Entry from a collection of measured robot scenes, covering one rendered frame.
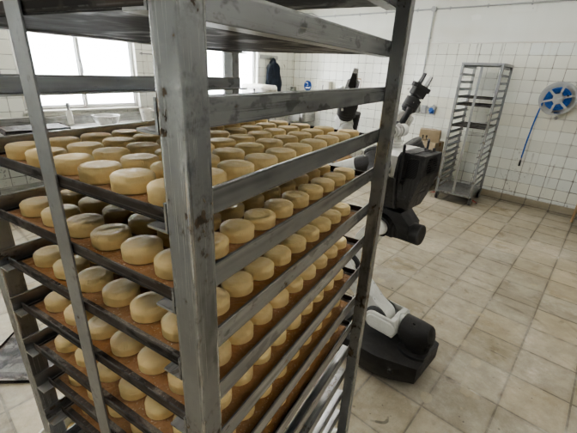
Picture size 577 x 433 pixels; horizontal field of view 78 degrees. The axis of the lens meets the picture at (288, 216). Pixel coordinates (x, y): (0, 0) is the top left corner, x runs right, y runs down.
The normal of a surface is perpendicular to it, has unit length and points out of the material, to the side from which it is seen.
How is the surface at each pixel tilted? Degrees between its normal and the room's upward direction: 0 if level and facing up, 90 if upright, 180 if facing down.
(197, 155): 90
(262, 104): 90
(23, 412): 0
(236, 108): 90
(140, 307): 0
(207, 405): 90
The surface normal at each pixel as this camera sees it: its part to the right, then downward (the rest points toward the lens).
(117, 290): 0.04, -0.92
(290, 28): 0.86, 0.23
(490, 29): -0.67, 0.26
